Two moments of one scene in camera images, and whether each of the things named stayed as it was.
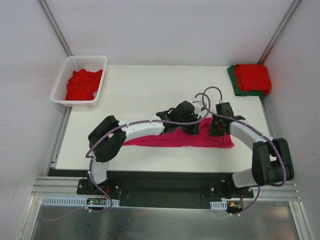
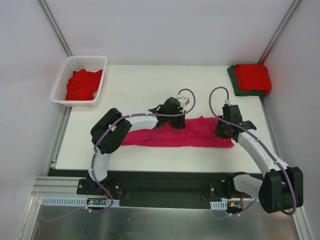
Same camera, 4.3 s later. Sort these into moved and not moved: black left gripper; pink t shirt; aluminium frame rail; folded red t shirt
Moved: black left gripper
Not moved: folded red t shirt; pink t shirt; aluminium frame rail
